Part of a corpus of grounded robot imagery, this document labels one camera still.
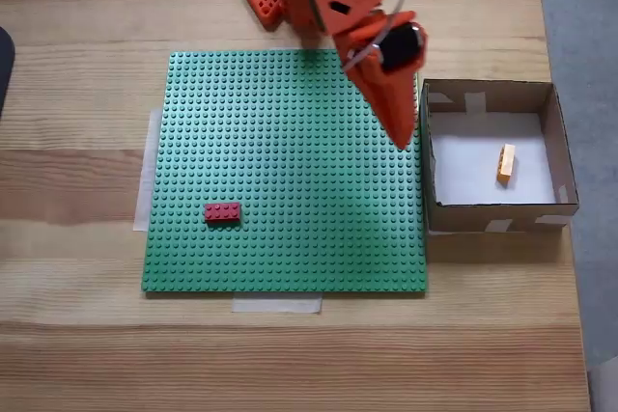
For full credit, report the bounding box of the yellow lego block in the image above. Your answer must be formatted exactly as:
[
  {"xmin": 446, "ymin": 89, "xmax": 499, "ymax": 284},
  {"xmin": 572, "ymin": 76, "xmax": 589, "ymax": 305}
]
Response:
[{"xmin": 495, "ymin": 143, "xmax": 518, "ymax": 187}]

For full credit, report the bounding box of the open cardboard box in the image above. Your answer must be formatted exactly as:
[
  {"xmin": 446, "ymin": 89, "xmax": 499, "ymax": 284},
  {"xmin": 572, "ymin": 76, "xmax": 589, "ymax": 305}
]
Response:
[{"xmin": 418, "ymin": 77, "xmax": 580, "ymax": 237}]

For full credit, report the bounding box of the red lego block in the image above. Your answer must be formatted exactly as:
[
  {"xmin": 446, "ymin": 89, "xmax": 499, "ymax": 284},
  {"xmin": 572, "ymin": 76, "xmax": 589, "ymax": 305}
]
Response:
[{"xmin": 204, "ymin": 203, "xmax": 242, "ymax": 226}]

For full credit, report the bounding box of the green lego baseplate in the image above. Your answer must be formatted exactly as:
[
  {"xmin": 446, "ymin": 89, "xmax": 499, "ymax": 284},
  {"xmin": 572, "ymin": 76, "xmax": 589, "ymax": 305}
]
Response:
[{"xmin": 140, "ymin": 47, "xmax": 430, "ymax": 298}]

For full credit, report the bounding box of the black flat object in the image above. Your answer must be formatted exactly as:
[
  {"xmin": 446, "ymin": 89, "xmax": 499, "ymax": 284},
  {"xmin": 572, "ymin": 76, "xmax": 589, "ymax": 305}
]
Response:
[{"xmin": 0, "ymin": 25, "xmax": 16, "ymax": 122}]

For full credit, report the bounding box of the short masking tape strip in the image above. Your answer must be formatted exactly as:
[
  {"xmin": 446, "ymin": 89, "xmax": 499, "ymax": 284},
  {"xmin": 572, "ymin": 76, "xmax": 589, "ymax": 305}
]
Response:
[{"xmin": 231, "ymin": 293, "xmax": 323, "ymax": 316}]

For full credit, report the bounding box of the long masking tape strip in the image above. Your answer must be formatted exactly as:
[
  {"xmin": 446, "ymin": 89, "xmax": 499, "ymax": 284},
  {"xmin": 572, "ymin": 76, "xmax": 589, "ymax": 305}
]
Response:
[{"xmin": 132, "ymin": 107, "xmax": 163, "ymax": 233}]

